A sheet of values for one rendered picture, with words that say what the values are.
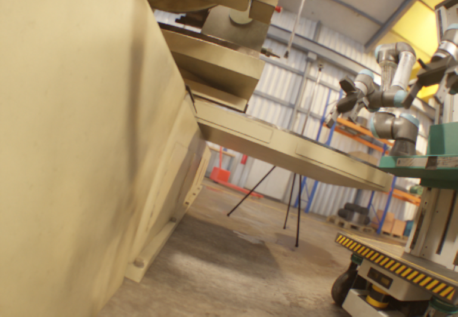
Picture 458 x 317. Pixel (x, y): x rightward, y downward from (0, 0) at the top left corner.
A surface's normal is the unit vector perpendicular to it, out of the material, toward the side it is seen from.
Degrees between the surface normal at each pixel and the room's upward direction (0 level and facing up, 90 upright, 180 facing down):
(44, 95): 90
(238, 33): 90
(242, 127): 90
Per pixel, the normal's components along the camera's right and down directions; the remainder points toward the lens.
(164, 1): 0.05, -0.08
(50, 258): 0.94, 0.33
